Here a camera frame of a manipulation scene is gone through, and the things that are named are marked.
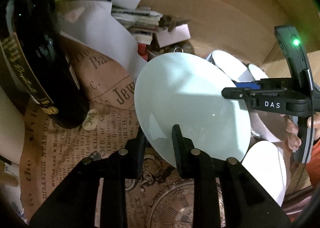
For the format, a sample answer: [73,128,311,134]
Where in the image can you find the person's right hand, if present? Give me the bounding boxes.
[285,113,320,153]

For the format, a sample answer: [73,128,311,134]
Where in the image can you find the white plate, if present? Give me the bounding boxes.
[242,140,287,206]

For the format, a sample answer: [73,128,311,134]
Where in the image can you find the stack of magazines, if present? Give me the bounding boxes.
[111,5,163,46]

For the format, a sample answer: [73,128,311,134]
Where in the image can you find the dark wine bottle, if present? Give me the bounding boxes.
[0,0,90,129]

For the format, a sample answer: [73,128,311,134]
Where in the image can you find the pink box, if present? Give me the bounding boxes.
[156,24,191,47]

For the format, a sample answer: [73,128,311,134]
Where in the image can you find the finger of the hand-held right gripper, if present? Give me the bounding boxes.
[234,80,286,90]
[222,87,287,107]

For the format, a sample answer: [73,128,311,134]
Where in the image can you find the mint green plate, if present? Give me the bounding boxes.
[134,53,251,168]

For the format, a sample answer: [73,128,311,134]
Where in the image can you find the newspaper print tablecloth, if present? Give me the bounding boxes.
[19,35,225,228]

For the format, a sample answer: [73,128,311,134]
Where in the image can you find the white paper sheet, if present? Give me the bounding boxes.
[59,0,148,76]

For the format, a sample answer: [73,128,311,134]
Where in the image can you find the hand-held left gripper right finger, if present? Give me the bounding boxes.
[171,124,292,228]

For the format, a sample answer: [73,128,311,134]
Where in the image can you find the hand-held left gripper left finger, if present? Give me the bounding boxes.
[30,128,148,228]

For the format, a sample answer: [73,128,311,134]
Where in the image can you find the small trinket dish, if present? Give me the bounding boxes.
[147,40,195,62]

